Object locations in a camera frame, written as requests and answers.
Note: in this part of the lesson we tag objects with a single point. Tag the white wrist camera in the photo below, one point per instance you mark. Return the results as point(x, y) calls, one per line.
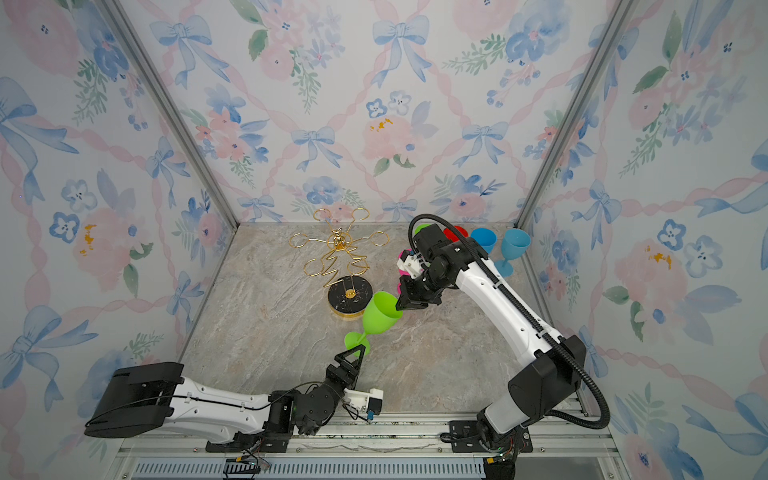
point(424, 264)
point(363, 405)

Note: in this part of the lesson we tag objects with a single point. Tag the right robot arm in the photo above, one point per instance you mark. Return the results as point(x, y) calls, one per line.
point(551, 367)

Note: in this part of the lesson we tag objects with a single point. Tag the aluminium corner post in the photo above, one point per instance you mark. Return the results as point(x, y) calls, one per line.
point(117, 19)
point(608, 41)

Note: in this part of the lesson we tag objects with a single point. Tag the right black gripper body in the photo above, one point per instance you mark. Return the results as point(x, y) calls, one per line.
point(434, 287)

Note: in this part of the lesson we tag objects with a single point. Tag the pink wine glass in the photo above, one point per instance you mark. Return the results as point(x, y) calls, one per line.
point(408, 265)

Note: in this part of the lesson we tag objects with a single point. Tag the teal blue wine glass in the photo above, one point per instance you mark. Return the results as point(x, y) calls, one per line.
point(513, 245)

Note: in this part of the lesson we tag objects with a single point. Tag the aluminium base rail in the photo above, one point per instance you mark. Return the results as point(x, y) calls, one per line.
point(392, 446)

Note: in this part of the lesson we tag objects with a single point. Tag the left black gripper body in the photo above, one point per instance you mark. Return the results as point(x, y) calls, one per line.
point(340, 384)

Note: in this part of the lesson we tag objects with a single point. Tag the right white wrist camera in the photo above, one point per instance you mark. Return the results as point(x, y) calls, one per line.
point(424, 264)

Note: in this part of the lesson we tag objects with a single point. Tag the gold wire wine glass rack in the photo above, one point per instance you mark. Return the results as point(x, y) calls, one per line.
point(341, 265)

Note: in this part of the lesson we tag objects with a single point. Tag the left aluminium corner post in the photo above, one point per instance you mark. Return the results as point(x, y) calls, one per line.
point(117, 19)

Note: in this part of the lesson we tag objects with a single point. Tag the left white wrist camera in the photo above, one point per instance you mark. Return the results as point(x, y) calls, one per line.
point(363, 405)

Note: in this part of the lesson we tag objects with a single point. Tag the green wine glass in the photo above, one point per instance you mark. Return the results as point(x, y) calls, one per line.
point(380, 315)
point(419, 227)

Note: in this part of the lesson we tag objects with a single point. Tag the red wine glass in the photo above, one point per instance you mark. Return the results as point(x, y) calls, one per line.
point(454, 235)

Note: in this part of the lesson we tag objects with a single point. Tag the bright blue wine glass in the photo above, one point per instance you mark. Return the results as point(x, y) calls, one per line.
point(486, 238)

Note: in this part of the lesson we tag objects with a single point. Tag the right aluminium corner post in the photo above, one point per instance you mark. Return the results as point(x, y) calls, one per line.
point(608, 41)

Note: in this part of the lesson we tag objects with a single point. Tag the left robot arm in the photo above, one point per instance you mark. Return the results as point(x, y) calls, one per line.
point(158, 396)

